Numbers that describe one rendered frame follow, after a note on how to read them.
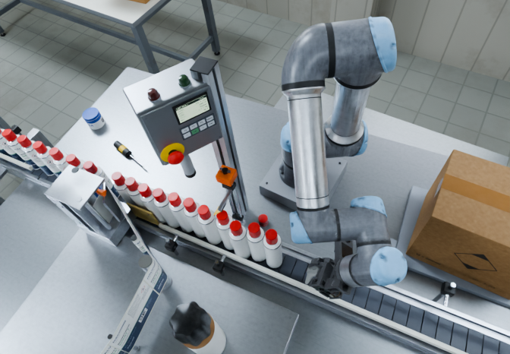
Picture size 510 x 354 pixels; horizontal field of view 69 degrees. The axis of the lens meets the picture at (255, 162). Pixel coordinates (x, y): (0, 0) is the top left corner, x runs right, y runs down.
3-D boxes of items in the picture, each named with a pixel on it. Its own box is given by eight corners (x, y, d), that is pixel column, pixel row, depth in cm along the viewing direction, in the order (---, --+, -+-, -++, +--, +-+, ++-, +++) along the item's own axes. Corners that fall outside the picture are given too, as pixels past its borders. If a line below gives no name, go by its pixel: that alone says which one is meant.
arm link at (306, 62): (272, 23, 75) (292, 253, 81) (326, 16, 74) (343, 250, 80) (273, 35, 87) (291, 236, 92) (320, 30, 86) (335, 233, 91)
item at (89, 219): (84, 232, 127) (42, 195, 106) (107, 200, 134) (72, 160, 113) (116, 247, 123) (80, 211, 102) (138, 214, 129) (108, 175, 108)
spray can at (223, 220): (220, 244, 121) (209, 216, 104) (231, 232, 123) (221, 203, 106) (232, 254, 119) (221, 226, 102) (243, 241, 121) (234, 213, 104)
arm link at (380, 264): (406, 242, 79) (413, 283, 76) (373, 249, 89) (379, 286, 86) (376, 241, 76) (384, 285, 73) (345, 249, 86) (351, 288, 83)
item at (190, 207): (192, 235, 123) (176, 206, 107) (199, 222, 126) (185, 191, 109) (205, 240, 122) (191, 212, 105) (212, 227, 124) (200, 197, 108)
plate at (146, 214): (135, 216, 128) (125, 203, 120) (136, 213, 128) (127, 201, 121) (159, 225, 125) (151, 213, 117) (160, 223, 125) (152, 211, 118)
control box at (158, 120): (149, 141, 95) (121, 87, 80) (208, 113, 99) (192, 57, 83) (164, 169, 90) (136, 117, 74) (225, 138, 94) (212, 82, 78)
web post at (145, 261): (155, 286, 115) (133, 265, 99) (162, 272, 117) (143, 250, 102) (167, 292, 113) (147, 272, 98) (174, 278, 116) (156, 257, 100)
